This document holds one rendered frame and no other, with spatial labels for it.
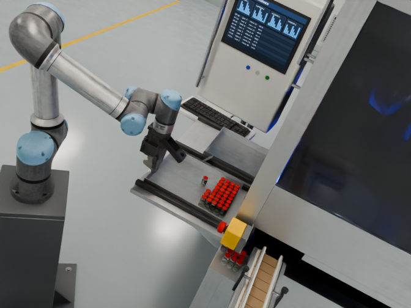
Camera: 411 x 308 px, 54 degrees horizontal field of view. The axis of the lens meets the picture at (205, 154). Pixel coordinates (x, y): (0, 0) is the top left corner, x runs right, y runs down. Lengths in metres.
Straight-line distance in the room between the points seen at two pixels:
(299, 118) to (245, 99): 1.17
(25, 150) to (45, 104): 0.18
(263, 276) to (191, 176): 0.54
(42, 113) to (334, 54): 0.99
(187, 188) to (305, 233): 0.52
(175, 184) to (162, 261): 0.94
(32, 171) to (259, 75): 1.29
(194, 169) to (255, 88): 0.72
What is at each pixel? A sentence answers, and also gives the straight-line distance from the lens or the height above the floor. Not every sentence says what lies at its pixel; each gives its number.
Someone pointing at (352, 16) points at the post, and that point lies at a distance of 1.07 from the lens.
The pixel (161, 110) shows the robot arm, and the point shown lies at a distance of 1.41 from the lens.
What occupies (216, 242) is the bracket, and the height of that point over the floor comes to 0.75.
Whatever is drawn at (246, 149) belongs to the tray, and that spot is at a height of 0.88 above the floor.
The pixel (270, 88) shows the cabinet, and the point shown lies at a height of 1.06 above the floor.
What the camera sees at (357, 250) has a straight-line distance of 1.38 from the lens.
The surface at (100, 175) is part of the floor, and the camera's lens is 2.89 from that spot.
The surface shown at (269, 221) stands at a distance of 1.37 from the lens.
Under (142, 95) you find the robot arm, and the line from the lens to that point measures 1.39.
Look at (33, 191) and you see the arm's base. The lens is 1.56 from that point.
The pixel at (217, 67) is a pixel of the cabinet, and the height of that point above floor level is 1.02.
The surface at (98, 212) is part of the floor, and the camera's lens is 2.65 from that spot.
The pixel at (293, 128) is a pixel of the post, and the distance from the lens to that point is 1.18.
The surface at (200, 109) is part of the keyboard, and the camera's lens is 2.27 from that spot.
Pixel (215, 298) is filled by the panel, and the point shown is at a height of 0.58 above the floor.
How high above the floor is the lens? 1.95
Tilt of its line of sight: 35 degrees down
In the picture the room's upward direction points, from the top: 21 degrees clockwise
